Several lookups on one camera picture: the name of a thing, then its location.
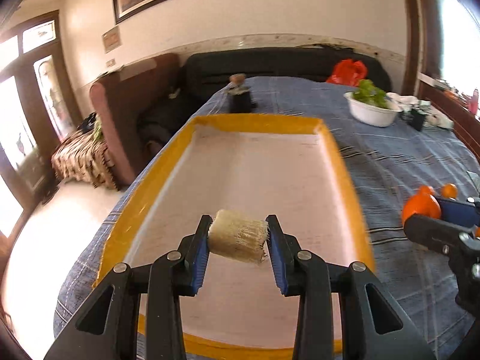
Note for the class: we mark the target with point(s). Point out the green leafy vegetables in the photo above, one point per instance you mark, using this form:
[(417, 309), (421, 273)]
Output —
[(369, 93)]

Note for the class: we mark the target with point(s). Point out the yellow-rimmed white tray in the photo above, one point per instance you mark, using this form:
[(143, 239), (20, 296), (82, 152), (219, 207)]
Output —
[(255, 172)]

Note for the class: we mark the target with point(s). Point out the blue striped cloth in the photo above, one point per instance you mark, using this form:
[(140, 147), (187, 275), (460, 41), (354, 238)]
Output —
[(393, 157)]

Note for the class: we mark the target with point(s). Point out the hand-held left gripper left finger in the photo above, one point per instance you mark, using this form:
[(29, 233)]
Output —
[(200, 255)]

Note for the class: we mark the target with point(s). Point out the red plastic bag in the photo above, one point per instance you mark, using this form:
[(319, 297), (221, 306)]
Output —
[(347, 71)]

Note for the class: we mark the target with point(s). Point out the brown armchair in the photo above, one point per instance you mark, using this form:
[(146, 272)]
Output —
[(120, 112)]

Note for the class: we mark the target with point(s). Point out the bright window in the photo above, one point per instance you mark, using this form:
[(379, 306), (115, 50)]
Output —
[(461, 26)]

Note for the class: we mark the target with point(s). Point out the wall switch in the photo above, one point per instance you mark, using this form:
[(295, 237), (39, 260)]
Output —
[(111, 62)]

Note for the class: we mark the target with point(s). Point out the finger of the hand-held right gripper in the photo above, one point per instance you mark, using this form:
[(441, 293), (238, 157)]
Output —
[(455, 210), (431, 232)]

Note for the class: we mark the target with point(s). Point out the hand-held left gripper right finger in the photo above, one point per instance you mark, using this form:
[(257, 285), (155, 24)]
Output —
[(279, 258)]

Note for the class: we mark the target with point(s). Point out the white bowl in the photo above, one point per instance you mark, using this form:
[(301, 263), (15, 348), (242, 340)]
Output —
[(371, 116)]

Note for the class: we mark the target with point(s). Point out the patterned brown blanket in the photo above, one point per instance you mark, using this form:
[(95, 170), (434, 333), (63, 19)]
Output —
[(82, 157)]

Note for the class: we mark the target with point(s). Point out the wooden glass door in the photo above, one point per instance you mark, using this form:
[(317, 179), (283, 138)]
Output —
[(62, 82)]

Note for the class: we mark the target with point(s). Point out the black sofa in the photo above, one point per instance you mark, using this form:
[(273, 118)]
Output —
[(281, 63)]

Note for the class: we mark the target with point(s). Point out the pink bottle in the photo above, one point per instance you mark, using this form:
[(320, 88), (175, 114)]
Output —
[(475, 101)]

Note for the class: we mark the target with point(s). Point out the black cup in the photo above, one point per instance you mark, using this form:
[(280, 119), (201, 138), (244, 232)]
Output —
[(418, 120)]

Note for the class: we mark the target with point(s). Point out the black bottle with cork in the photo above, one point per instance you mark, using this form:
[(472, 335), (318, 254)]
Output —
[(240, 101)]

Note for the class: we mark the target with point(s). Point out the wall plaque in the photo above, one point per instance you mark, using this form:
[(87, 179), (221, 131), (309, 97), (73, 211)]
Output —
[(111, 40)]

